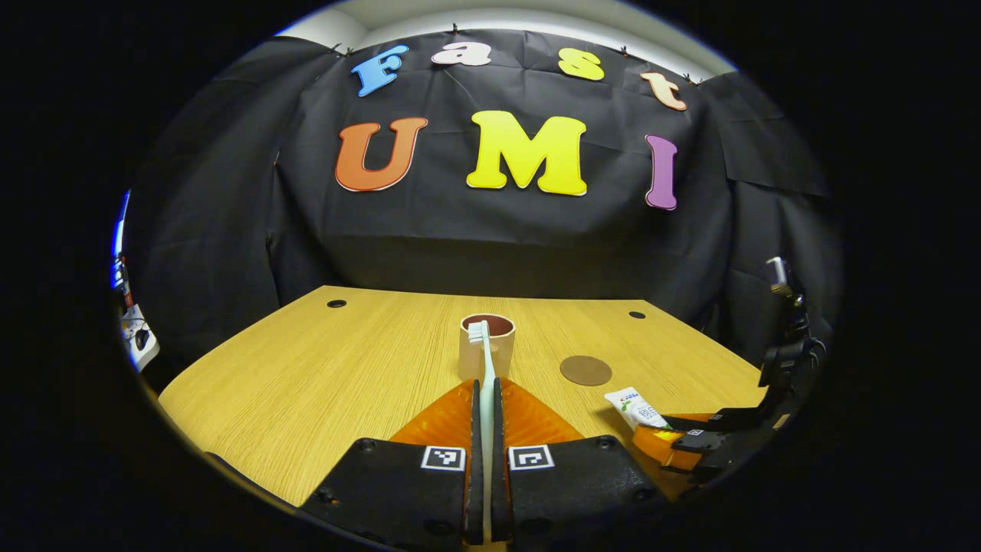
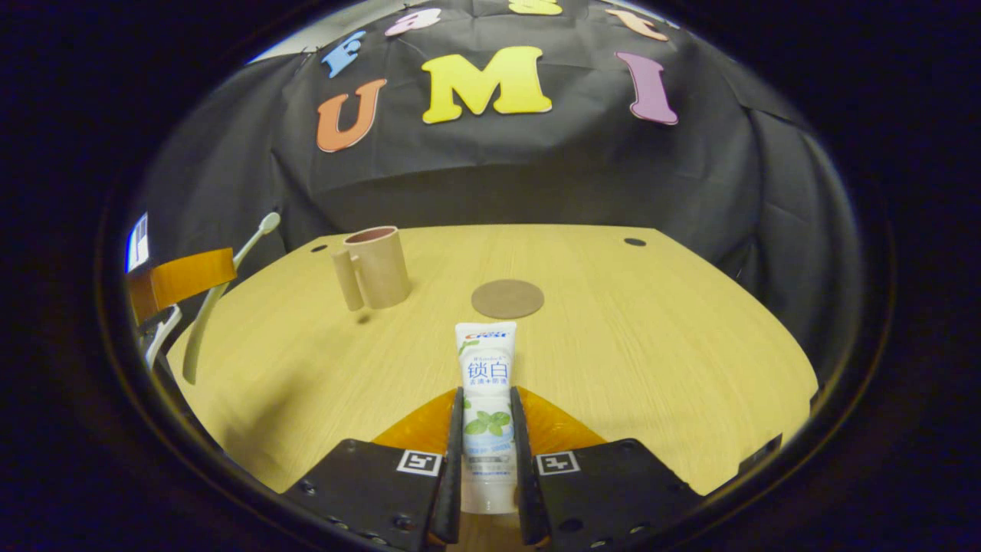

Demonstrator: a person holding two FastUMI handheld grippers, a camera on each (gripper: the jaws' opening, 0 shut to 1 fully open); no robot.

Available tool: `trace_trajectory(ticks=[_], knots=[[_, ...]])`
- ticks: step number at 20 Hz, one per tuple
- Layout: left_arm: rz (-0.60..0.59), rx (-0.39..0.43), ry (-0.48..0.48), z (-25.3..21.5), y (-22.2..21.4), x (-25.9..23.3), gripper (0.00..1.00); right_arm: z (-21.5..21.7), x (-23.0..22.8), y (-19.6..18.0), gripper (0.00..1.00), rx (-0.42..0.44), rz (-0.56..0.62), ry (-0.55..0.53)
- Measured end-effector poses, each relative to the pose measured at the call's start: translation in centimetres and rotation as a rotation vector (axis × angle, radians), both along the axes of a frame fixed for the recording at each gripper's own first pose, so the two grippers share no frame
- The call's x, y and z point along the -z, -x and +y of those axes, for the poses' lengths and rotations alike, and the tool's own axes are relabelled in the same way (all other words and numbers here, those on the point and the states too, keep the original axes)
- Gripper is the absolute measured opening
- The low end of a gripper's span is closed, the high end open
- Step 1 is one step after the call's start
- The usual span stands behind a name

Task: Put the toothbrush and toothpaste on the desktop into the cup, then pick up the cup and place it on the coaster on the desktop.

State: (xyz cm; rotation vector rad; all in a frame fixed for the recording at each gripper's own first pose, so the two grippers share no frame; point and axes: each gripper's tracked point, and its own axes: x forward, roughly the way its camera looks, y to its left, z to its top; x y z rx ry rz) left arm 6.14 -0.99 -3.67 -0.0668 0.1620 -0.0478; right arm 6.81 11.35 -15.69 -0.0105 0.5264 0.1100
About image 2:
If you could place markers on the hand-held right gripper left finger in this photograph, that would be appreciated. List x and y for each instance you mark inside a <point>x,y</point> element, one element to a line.
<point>448,475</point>

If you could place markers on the beige cup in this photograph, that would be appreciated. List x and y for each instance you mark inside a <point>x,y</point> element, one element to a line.
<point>383,276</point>

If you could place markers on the light green toothbrush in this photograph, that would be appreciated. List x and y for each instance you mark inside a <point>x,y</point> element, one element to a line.
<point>195,345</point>

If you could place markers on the white toothpaste tube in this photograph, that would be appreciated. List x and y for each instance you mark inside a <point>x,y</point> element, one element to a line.
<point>488,368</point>

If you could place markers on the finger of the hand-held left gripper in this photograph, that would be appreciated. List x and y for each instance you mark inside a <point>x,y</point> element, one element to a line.
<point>184,280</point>

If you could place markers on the black backdrop cloth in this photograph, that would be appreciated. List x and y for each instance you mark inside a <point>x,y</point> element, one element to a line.
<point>536,169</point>

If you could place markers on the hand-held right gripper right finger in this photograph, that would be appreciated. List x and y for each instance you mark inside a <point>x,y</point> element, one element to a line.
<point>525,475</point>

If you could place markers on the round brown coaster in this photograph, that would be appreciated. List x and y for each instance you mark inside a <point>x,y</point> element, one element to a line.
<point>507,299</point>

